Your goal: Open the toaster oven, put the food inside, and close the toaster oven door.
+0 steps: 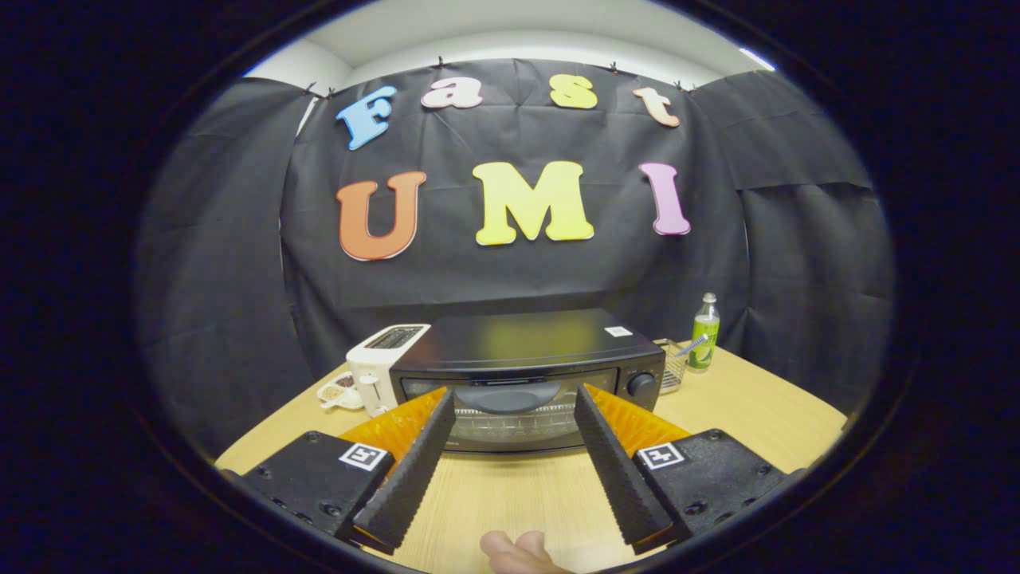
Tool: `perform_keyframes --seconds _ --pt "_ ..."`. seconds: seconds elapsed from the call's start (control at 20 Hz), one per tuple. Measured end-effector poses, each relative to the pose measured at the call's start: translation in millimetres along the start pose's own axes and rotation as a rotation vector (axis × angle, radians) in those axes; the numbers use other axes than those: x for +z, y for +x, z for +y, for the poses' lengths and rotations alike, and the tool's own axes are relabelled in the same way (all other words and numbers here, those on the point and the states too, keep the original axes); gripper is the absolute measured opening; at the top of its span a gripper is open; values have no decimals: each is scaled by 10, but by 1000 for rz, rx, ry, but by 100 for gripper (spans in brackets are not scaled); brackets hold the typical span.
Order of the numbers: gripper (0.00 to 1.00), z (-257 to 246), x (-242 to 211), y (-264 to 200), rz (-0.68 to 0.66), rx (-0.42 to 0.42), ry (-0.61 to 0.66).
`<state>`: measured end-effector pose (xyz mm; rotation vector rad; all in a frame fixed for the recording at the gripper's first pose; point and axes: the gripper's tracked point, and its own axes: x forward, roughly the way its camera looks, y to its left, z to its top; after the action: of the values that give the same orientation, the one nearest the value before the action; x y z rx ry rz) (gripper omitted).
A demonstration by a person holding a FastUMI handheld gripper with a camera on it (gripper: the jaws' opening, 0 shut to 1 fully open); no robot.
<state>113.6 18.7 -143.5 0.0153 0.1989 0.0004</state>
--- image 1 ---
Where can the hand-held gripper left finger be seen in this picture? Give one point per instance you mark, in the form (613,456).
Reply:
(406,478)

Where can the black toaster oven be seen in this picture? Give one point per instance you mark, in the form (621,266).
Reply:
(518,339)

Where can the green labelled plastic bottle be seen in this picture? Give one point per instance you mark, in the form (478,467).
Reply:
(704,335)

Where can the small white snack dish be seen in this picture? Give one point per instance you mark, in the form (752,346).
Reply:
(339,392)

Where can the small ceiling light panel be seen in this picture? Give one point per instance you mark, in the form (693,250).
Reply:
(757,60)

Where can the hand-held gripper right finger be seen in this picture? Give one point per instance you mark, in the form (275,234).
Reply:
(625,478)

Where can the white pop-up toaster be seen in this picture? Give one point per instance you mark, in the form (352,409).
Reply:
(378,359)

